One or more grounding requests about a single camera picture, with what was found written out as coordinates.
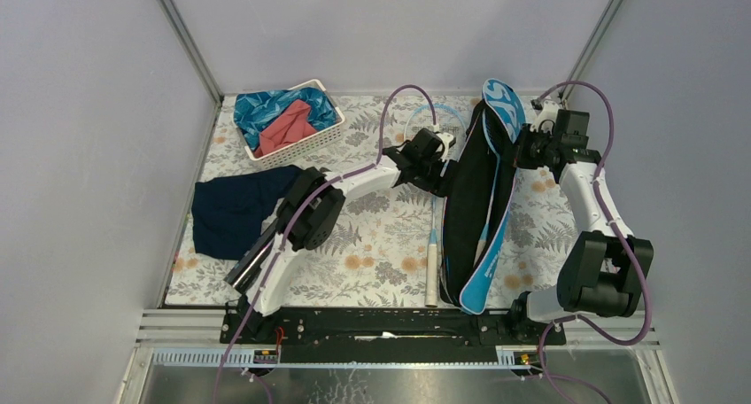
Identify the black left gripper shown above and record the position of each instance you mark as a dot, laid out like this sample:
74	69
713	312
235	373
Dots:
435	183

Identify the white perforated plastic basket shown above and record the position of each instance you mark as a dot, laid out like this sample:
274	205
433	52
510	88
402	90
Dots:
306	145

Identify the teal leaf-patterned cloth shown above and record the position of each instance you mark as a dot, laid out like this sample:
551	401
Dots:
255	111

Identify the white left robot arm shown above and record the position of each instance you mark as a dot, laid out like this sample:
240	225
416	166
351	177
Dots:
307	216

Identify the salmon pink towel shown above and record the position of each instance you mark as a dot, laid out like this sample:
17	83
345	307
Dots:
290	127

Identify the navy blue cloth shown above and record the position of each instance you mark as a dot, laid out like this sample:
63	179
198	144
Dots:
228	211

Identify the floral patterned table mat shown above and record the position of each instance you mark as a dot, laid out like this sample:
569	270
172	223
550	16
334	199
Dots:
377	254

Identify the blue racket cover bag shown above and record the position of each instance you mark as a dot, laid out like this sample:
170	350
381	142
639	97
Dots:
495	124

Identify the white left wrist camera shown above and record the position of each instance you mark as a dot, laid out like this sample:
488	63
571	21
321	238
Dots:
447	141

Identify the black shuttlecock tube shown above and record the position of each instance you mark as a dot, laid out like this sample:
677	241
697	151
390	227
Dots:
243	274

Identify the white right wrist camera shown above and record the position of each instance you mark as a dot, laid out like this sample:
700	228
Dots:
546	114

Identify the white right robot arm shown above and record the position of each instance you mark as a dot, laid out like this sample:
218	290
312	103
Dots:
599	274

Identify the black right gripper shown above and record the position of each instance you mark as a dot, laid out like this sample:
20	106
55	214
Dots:
525	135

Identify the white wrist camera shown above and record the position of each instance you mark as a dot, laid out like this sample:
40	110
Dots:
447	141
546	114

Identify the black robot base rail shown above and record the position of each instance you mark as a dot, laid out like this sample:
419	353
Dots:
329	335

